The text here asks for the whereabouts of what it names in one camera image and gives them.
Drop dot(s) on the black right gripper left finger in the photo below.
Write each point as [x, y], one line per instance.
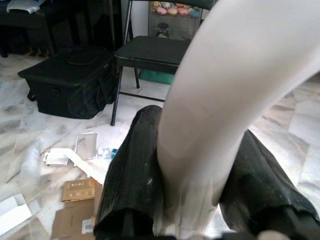
[130, 180]

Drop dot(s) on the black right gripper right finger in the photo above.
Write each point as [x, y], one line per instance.
[262, 190]

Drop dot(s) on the clear bottle with blue label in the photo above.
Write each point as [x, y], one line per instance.
[107, 153]

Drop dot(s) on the printed brown cardboard piece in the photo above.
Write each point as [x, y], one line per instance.
[78, 191]

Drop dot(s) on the clear plastic packaging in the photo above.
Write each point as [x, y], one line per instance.
[86, 146]

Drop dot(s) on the flat brown cardboard piece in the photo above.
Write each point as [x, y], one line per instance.
[72, 222]

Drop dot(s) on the small white carton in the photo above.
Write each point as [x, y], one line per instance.
[56, 156]

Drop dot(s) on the green box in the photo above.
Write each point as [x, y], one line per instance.
[156, 76]

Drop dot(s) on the black fabric storage bag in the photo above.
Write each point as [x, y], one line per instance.
[72, 82]

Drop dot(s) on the long white carton box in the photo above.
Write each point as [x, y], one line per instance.
[13, 210]

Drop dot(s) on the black folding chair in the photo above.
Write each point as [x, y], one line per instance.
[152, 51]

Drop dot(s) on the black table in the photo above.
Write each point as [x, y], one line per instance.
[75, 25]

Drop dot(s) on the shelf with plush toys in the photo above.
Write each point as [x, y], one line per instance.
[175, 21]

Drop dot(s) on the grey plastic bag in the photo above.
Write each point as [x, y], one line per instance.
[23, 5]

